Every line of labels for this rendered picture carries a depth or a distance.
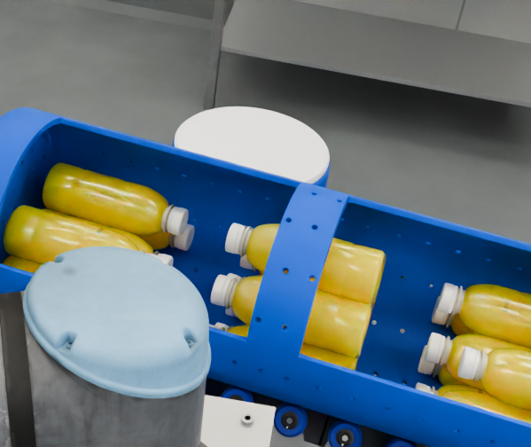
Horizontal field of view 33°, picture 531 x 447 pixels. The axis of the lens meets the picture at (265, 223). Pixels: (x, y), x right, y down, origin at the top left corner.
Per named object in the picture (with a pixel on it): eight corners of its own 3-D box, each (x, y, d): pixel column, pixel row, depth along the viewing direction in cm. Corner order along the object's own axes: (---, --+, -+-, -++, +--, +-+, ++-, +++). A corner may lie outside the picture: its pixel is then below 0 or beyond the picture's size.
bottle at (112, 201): (35, 199, 122) (160, 235, 120) (53, 153, 124) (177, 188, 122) (50, 215, 129) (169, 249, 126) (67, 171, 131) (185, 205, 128)
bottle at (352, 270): (387, 246, 110) (245, 207, 113) (373, 299, 108) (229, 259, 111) (385, 259, 117) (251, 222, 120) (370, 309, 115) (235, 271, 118)
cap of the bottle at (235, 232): (245, 222, 114) (231, 218, 114) (236, 250, 113) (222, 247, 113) (247, 230, 118) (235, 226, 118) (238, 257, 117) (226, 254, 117)
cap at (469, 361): (477, 371, 107) (462, 366, 107) (469, 386, 110) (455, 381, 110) (481, 343, 109) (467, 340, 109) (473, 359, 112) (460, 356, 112)
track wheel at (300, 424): (311, 411, 116) (313, 409, 118) (279, 398, 116) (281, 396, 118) (299, 443, 116) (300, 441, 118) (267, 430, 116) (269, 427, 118)
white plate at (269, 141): (261, 209, 142) (261, 215, 143) (360, 152, 160) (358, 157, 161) (141, 137, 155) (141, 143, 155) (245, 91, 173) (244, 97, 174)
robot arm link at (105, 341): (222, 483, 61) (238, 339, 53) (19, 520, 57) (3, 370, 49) (184, 359, 70) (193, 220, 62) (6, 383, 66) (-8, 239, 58)
